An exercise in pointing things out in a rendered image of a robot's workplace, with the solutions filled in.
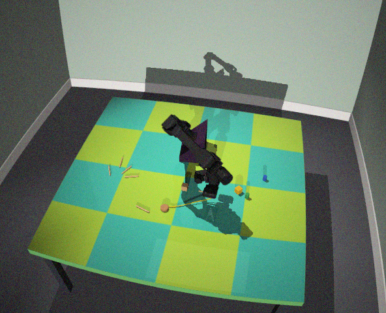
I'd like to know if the light wooden block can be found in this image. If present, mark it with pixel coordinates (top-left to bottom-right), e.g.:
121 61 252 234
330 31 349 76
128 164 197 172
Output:
181 183 188 192

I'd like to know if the round wooden button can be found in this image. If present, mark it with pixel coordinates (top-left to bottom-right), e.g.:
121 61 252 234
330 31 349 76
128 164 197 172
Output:
160 204 169 212

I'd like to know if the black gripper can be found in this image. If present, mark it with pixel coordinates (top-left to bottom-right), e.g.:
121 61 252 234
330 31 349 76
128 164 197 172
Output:
203 173 220 199

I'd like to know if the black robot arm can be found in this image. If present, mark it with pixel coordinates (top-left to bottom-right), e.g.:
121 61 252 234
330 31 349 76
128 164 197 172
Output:
161 115 233 186

